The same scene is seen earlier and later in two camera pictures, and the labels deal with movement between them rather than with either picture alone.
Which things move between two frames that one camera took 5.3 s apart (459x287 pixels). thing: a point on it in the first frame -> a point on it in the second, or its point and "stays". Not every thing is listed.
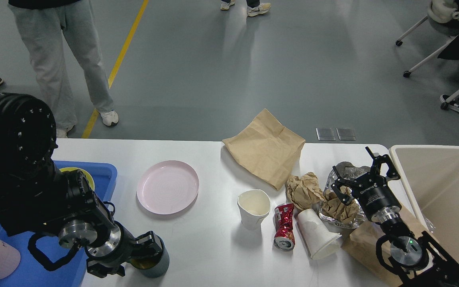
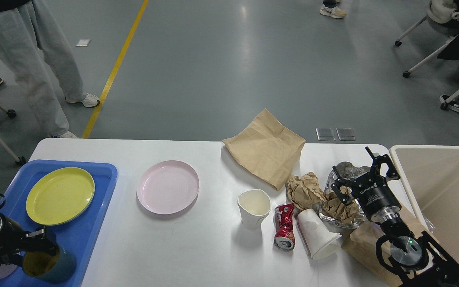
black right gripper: (373, 190) stays
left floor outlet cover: (324, 134) stays
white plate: (168, 187) stays
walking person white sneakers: (254, 7) -> (329, 8)
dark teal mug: (150, 258) -> (53, 269)
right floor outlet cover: (345, 134) stays
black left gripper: (108, 246) -> (15, 241)
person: (41, 23) -> (17, 29)
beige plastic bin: (446, 184) stays
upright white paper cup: (254, 206) stays
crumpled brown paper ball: (304, 192) stays
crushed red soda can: (284, 239) stays
